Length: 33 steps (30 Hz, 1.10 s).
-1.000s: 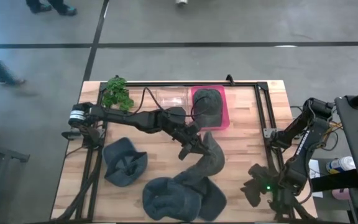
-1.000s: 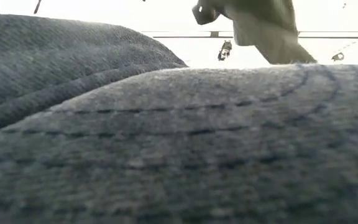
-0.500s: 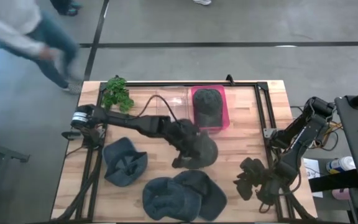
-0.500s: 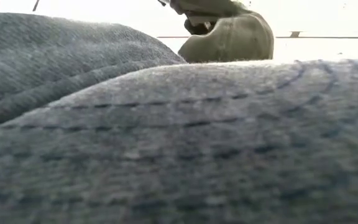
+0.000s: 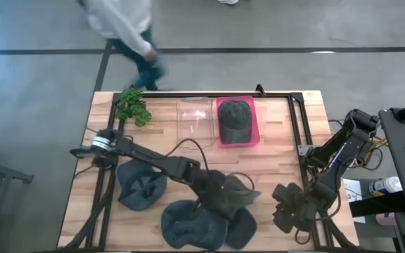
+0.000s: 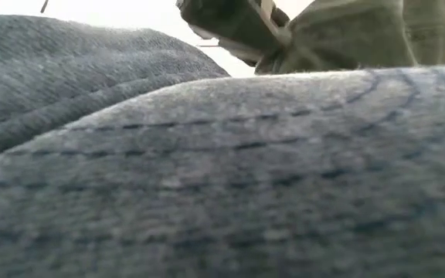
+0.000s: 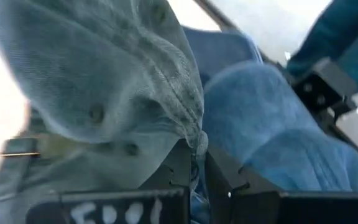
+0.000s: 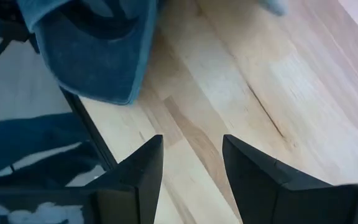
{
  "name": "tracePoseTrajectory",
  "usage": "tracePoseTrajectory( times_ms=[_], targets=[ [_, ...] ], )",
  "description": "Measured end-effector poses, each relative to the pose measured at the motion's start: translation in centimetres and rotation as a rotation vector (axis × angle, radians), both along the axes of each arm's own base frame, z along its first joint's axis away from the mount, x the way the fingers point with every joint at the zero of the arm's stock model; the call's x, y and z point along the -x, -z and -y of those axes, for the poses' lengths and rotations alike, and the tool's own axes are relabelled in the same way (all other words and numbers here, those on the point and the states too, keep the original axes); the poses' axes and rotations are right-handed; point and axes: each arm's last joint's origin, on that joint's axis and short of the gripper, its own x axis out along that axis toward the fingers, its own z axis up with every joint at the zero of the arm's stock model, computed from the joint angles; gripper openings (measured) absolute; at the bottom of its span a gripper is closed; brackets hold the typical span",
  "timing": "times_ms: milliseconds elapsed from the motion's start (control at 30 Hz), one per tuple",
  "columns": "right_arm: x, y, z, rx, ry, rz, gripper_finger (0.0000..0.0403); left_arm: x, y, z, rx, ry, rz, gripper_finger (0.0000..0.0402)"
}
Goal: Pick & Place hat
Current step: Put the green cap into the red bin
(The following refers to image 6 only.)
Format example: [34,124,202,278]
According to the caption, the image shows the blue denim jeans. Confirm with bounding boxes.
[0,14,445,278]

